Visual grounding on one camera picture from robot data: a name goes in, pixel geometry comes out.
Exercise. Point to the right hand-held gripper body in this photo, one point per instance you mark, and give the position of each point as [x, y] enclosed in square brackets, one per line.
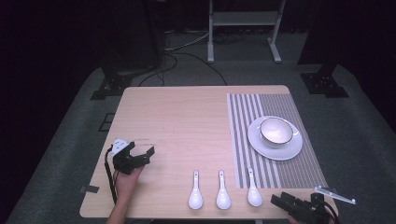
[311, 209]

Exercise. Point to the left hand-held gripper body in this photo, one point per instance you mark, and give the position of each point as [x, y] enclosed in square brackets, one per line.
[124, 161]

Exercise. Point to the person's right hand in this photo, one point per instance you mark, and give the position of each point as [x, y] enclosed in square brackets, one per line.
[292, 220]

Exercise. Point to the person's left hand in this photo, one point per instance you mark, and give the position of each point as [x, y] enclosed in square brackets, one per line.
[127, 183]

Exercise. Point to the grey striped placemat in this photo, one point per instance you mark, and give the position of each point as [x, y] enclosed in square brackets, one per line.
[280, 174]

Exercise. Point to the white ceramic soup spoon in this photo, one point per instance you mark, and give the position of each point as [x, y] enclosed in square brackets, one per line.
[254, 196]
[195, 199]
[223, 199]

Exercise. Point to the black tape floor mark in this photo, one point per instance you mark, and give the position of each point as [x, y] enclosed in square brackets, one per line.
[103, 124]

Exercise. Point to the dark tape strip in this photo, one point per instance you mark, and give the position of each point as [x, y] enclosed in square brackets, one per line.
[90, 188]

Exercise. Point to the white round saucer plate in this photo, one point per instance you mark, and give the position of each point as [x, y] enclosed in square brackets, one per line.
[280, 153]

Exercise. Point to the black metal stand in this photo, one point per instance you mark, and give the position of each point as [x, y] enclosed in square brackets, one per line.
[323, 82]
[115, 82]

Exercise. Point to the white bowl with dark rim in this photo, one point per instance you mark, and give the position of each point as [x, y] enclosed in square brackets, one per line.
[276, 132]

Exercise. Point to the white metal stand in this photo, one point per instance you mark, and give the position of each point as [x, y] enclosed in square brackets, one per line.
[246, 18]

